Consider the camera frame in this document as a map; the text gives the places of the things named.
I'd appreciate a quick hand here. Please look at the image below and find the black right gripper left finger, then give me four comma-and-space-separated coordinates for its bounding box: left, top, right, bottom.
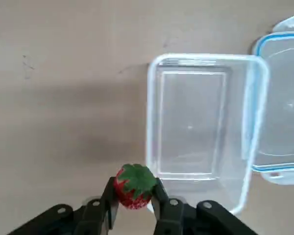
5, 176, 121, 235

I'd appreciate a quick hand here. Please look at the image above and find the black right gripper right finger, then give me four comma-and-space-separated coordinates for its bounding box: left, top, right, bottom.
150, 178, 258, 235

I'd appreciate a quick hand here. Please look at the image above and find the red strawberry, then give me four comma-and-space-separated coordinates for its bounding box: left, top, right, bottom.
113, 164, 158, 211

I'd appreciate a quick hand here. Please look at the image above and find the clear plastic box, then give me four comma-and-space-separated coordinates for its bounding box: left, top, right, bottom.
146, 53, 271, 216

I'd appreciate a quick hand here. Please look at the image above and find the clear lid with blue seal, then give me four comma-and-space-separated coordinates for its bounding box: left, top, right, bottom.
250, 12, 294, 186

